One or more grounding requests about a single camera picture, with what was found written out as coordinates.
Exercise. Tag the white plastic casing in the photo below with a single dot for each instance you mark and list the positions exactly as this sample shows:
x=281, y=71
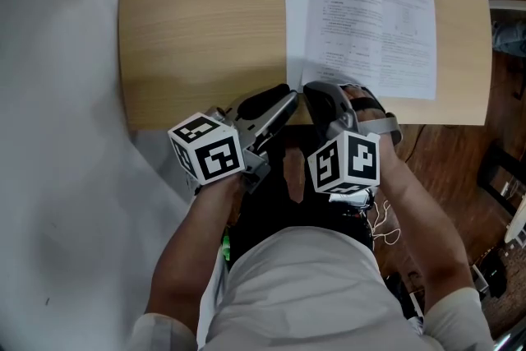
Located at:
x=518, y=222

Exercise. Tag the white printed booklet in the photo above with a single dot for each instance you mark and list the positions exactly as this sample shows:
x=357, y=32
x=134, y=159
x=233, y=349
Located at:
x=349, y=12

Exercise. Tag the person's black trousers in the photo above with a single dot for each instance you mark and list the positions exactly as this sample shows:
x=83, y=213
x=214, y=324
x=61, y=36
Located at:
x=267, y=209

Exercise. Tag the white-framed table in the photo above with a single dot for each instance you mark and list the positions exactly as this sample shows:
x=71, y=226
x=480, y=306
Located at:
x=507, y=5

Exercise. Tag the black metal frame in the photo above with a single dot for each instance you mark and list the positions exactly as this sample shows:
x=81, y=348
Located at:
x=499, y=176

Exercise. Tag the person's right hand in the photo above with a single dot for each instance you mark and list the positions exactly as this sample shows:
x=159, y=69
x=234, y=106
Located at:
x=367, y=102

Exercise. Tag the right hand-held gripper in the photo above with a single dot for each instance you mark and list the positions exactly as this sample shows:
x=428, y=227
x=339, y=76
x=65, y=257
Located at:
x=349, y=164

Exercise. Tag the person's white shirt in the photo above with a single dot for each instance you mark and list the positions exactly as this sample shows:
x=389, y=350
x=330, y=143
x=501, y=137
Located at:
x=304, y=292

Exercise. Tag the person's right forearm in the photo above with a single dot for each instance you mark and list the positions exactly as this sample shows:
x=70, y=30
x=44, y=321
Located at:
x=419, y=218

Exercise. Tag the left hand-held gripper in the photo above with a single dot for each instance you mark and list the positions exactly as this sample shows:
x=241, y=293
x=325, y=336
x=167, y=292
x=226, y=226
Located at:
x=213, y=156

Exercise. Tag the green plastic bottle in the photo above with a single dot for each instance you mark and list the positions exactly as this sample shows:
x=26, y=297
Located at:
x=225, y=248

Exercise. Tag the person's left forearm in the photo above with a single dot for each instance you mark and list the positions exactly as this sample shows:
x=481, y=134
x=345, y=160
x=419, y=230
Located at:
x=189, y=242

